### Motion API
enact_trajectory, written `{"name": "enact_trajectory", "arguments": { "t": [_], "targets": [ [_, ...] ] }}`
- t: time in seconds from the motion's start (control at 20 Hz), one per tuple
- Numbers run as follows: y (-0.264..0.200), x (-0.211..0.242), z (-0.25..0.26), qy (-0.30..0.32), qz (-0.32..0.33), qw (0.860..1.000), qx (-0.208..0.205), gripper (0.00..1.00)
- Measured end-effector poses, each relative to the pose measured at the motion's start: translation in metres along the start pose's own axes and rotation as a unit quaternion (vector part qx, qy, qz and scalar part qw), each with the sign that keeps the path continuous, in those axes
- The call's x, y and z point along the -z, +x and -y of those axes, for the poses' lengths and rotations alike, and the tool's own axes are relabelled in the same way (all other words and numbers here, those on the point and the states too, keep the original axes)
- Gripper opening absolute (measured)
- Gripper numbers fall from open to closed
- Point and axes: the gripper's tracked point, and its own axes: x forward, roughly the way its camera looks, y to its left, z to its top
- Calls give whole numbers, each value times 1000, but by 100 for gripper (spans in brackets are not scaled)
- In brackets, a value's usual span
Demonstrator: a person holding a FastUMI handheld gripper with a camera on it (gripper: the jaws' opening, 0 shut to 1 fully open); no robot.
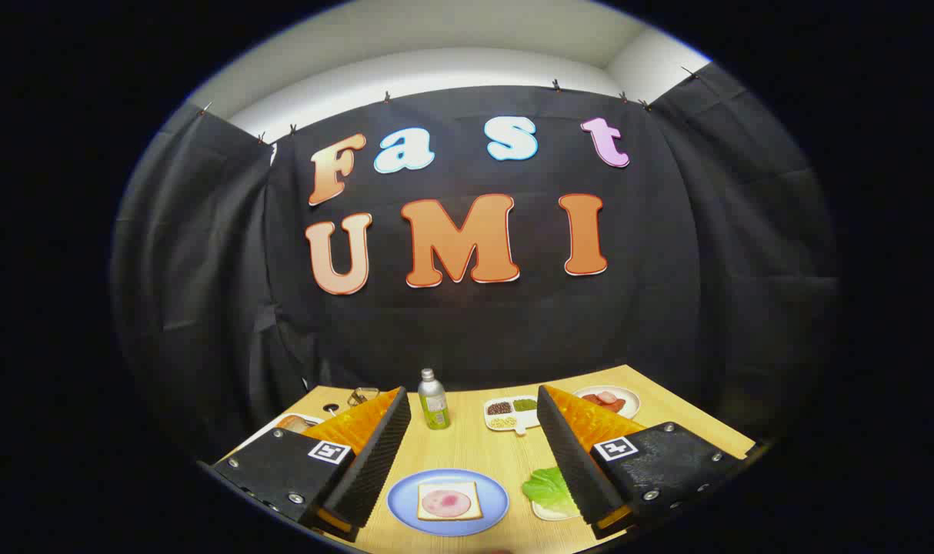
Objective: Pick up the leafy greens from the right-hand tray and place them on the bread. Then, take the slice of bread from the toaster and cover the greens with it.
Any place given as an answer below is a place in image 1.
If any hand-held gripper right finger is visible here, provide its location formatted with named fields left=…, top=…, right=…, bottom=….
left=537, top=385, right=747, bottom=539

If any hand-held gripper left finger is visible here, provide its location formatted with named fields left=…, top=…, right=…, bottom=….
left=212, top=386, right=412, bottom=543

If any green lettuce leaf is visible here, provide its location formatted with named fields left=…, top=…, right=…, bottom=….
left=522, top=466, right=581, bottom=516

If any blue round plate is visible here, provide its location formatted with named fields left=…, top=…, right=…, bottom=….
left=387, top=469, right=510, bottom=537

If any white divided dish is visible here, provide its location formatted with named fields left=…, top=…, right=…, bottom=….
left=483, top=395, right=541, bottom=436

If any white square plate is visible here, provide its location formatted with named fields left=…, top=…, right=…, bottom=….
left=530, top=500, right=583, bottom=522

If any white toaster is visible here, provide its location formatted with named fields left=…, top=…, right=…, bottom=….
left=236, top=413, right=326, bottom=462

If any silver green bottle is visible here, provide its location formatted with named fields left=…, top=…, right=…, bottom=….
left=418, top=368, right=451, bottom=430

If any white round plate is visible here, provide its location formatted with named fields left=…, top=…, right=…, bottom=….
left=571, top=385, right=642, bottom=421

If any pink ham slice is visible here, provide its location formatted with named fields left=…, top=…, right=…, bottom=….
left=422, top=487, right=472, bottom=517

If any white bread slice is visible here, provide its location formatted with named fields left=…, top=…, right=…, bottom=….
left=417, top=482, right=484, bottom=522

